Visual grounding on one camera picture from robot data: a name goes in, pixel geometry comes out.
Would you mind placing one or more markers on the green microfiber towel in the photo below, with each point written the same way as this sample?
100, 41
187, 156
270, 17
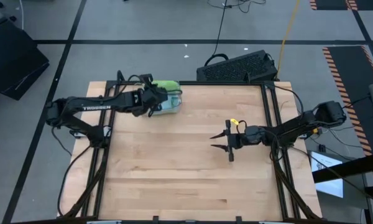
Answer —
166, 84

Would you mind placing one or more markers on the black cart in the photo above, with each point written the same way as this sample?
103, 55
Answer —
12, 62

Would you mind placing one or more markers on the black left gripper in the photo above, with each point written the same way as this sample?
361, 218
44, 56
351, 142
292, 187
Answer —
152, 99

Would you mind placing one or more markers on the clear plastic bin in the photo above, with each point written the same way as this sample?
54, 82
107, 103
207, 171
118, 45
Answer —
174, 105

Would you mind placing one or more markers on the blue microfiber towel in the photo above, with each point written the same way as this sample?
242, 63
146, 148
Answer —
172, 101

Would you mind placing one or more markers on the small black power adapter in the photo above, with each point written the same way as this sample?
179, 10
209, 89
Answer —
322, 148

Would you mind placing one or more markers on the hazard-striped black floor mat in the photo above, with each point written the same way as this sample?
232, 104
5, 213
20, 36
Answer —
370, 3
329, 3
351, 81

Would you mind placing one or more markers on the black metal beam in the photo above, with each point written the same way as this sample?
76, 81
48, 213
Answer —
345, 169

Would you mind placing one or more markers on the white paper sheet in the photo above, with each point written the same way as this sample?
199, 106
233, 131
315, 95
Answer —
329, 186

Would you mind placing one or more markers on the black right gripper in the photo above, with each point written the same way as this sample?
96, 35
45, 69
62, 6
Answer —
245, 140

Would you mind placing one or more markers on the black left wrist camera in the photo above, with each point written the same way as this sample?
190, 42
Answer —
146, 77

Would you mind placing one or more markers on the black perforated computer case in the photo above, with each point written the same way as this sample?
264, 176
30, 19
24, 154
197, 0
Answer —
236, 67

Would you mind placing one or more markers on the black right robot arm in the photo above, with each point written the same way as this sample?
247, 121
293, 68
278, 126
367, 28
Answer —
304, 124

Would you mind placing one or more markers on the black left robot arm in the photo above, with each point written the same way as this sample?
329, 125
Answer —
90, 107

